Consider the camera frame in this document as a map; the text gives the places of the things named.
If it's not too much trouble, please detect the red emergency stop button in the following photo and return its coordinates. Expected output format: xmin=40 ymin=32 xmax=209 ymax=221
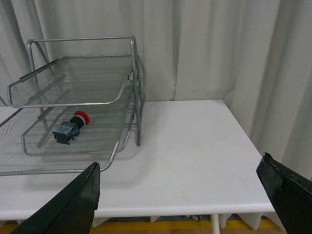
xmin=52 ymin=111 xmax=90 ymax=145

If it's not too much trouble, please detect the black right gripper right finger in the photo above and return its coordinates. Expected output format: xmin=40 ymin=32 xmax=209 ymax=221
xmin=256 ymin=153 xmax=312 ymax=234

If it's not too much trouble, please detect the silver wire mesh rack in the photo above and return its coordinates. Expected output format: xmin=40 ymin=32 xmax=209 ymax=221
xmin=0 ymin=36 xmax=145 ymax=176

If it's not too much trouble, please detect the white curtain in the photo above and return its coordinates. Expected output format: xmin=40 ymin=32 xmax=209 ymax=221
xmin=0 ymin=0 xmax=312 ymax=178

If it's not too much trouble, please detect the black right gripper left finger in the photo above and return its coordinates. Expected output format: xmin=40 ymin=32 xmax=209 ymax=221
xmin=11 ymin=162 xmax=100 ymax=234

